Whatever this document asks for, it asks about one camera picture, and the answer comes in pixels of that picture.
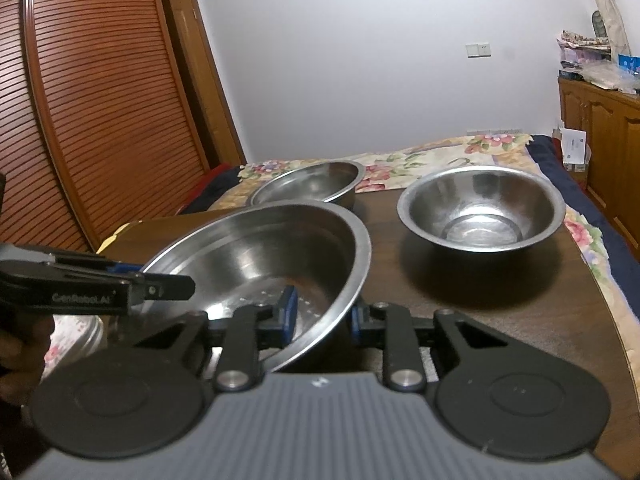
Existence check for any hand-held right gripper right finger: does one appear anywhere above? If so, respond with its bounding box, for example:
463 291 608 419
350 302 508 392

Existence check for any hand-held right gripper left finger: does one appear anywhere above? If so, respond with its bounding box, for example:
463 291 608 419
131 285 298 394

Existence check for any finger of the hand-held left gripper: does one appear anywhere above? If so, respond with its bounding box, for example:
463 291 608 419
127 272 196 304
50 254 147 277

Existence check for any large perforated steel bowl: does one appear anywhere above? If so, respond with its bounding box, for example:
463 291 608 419
132 200 372 374

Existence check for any shallow steel bowl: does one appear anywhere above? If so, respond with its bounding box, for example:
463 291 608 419
246 161 366 211

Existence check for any deep steel bowl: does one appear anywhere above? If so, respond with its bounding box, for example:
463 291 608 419
397 165 567 254

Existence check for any person's left hand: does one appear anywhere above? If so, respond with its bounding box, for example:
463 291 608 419
0 317 55 387

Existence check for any dark red navy cloth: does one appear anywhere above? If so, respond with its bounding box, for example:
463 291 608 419
182 164 247 213

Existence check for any wooden louvred wardrobe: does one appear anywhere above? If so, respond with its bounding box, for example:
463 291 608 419
0 0 212 257

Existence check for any dark wooden table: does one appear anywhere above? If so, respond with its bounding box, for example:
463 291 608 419
220 132 640 324

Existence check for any wooden door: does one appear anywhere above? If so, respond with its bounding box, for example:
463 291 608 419
167 0 247 169

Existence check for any dark blue blanket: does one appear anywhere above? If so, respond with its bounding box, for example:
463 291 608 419
529 135 640 312

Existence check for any wooden low cabinet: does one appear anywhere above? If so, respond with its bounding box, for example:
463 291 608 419
557 77 640 243

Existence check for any clear plastic bag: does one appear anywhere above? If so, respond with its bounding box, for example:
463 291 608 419
582 62 640 94

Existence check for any stack of folded fabrics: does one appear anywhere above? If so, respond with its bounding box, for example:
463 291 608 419
557 30 614 69

